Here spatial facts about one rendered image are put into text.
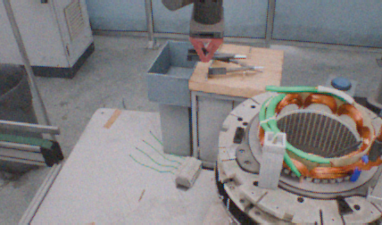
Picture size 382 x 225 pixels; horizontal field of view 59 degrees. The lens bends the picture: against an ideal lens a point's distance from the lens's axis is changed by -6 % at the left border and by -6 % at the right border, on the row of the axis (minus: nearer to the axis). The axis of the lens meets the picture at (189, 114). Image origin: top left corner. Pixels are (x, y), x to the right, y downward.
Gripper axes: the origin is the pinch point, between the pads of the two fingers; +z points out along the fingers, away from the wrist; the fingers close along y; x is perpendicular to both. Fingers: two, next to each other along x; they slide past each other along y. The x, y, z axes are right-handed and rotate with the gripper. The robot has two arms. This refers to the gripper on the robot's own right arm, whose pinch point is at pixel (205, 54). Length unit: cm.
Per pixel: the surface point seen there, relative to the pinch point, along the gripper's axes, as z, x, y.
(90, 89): 131, -87, -132
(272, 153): -8.3, 9.8, 32.6
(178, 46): 9.8, -7.4, -16.7
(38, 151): 42, -52, -3
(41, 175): 123, -92, -46
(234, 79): 5.8, 6.6, 0.8
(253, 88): 5.3, 10.7, 4.1
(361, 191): -2.1, 24.3, 34.1
